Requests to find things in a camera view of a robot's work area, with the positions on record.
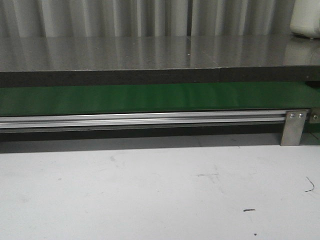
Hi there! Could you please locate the dark raised platform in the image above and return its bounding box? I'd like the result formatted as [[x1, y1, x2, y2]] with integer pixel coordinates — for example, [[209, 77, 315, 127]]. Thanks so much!
[[0, 34, 320, 88]]

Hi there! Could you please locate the steel conveyor support bracket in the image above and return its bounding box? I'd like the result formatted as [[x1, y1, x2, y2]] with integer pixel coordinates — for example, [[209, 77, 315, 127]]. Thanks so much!
[[280, 110, 308, 147]]

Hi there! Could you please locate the aluminium conveyor side rail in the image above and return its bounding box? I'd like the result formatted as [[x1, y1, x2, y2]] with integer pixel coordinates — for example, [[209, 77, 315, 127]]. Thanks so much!
[[0, 110, 287, 130]]

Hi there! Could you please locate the steel end bracket with bolt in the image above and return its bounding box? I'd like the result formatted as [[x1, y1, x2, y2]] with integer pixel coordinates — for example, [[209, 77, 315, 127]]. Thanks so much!
[[308, 107, 320, 124]]

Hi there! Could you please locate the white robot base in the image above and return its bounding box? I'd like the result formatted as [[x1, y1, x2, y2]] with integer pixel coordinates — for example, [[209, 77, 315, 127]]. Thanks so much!
[[289, 0, 320, 39]]

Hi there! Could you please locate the green conveyor belt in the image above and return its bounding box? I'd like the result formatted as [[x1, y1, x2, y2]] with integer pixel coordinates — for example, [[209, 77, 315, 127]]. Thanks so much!
[[0, 82, 320, 117]]

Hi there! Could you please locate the grey pleated curtain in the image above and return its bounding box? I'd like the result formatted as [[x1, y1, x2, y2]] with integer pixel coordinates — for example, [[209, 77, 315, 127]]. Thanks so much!
[[0, 0, 294, 38]]

